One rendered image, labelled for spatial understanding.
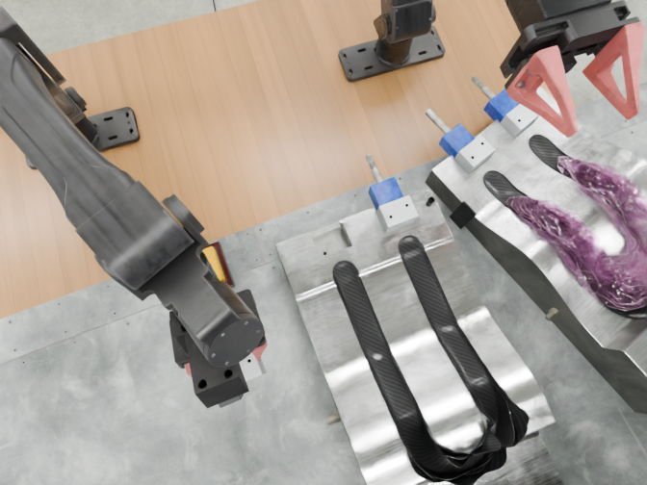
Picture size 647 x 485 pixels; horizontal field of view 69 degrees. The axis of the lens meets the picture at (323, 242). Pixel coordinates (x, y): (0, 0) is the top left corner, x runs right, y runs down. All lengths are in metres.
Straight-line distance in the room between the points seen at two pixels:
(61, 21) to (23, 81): 1.81
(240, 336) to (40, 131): 0.24
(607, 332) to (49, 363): 0.87
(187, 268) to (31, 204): 0.56
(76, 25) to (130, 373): 1.68
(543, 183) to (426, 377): 0.38
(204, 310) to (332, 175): 0.50
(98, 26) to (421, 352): 1.87
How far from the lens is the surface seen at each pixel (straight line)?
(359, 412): 0.67
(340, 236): 0.75
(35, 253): 0.94
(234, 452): 0.80
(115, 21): 2.22
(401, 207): 0.71
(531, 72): 0.49
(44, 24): 2.32
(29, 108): 0.49
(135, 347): 0.83
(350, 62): 0.96
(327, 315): 0.70
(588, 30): 0.51
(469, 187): 0.82
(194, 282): 0.43
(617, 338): 0.83
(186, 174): 0.88
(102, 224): 0.43
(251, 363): 0.62
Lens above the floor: 1.58
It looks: 75 degrees down
